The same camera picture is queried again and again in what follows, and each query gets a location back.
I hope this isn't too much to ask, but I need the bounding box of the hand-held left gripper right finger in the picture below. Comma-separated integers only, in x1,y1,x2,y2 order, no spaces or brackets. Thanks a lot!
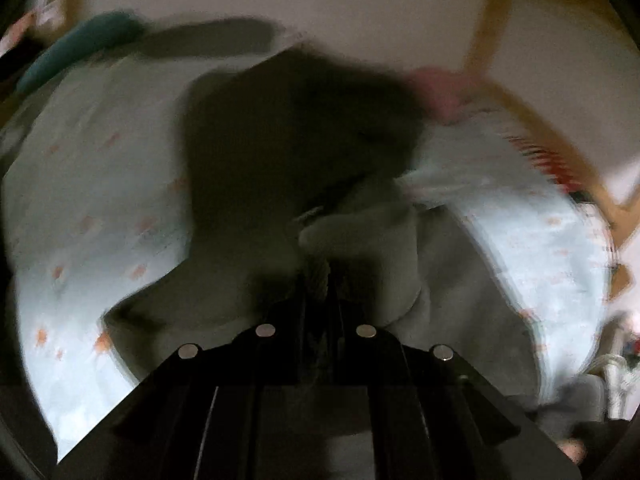
329,271,582,480

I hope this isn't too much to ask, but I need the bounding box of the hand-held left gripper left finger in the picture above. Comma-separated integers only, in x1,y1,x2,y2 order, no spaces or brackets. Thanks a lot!
54,270,329,480

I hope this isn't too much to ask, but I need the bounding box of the grey knit sweater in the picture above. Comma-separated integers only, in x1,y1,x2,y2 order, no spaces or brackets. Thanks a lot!
102,16,608,441

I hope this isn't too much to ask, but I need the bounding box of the pink plush toy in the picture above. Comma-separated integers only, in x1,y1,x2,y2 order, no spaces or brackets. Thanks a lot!
405,66,491,123

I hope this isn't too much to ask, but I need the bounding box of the red printed cloth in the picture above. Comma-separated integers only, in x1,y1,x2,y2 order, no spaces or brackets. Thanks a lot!
500,125,618,261

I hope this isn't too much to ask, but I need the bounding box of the light blue floral bed sheet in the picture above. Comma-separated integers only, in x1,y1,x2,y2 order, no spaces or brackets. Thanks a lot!
0,35,621,461

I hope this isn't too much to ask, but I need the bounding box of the wooden bed frame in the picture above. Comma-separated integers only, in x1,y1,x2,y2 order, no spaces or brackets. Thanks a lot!
460,0,640,306

